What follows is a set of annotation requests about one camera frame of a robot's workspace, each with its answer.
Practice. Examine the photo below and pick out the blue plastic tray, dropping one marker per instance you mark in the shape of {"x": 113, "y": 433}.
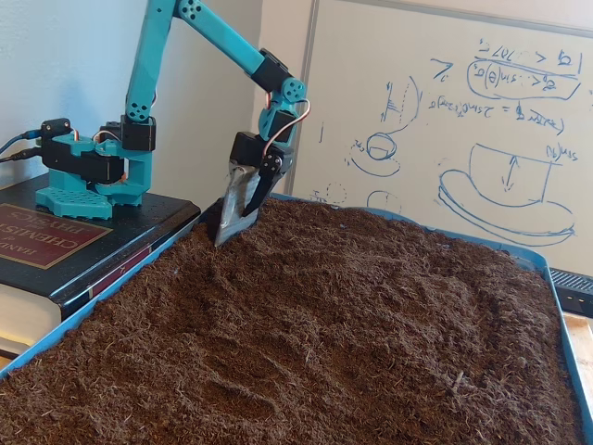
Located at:
{"x": 533, "y": 257}

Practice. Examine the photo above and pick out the silver taped scoop blade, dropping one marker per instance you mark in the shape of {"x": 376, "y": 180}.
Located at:
{"x": 234, "y": 208}

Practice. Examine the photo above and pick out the whiteboard with blue drawings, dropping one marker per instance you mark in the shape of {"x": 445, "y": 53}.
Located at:
{"x": 463, "y": 139}

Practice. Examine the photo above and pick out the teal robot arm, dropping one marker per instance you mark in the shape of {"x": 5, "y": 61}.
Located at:
{"x": 148, "y": 55}

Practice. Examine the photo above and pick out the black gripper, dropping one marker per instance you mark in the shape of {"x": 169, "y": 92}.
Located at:
{"x": 250, "y": 150}

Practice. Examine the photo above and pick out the brown soil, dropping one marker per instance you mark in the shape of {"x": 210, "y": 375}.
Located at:
{"x": 301, "y": 334}

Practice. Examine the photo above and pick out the black chemistry handbook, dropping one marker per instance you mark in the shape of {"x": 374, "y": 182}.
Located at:
{"x": 46, "y": 236}

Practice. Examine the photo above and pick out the black grilled device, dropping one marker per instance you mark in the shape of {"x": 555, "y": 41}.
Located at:
{"x": 574, "y": 289}

